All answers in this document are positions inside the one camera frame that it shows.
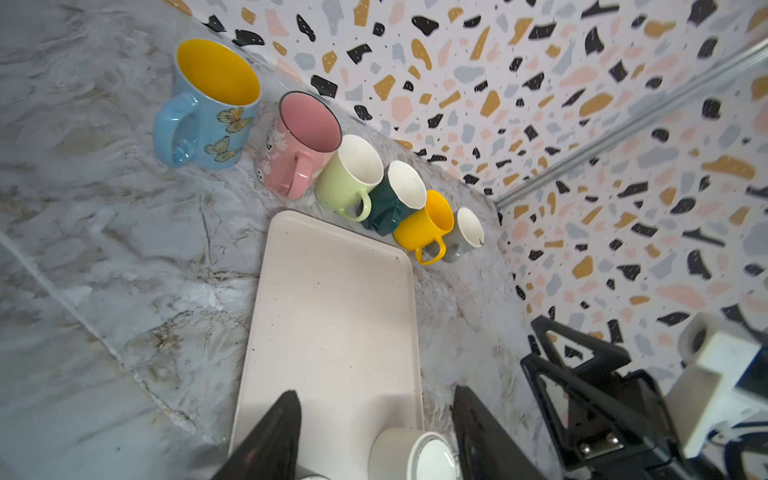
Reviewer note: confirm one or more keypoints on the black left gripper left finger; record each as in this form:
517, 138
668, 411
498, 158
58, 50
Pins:
270, 451

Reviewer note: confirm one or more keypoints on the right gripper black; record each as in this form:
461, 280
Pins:
616, 427

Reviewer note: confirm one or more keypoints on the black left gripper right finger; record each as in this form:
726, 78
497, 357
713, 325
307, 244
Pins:
485, 450

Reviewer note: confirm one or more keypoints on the white mug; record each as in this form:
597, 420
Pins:
401, 453

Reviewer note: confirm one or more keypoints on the grey mug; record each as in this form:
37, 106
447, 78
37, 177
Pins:
466, 235

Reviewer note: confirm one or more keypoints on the dark green mug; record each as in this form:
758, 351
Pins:
400, 194

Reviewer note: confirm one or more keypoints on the pink patterned mug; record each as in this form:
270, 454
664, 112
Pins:
304, 137

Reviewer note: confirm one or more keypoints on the light green mug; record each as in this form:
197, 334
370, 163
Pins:
345, 184

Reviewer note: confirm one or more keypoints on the blue butterfly mug yellow inside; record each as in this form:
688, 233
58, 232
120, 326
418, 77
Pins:
213, 106

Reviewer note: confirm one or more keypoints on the beige rectangular tray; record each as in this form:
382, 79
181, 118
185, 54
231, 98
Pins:
335, 321

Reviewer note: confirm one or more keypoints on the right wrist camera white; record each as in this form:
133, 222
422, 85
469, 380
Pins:
723, 380

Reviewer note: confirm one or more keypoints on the aluminium corner post right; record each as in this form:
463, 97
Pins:
718, 75

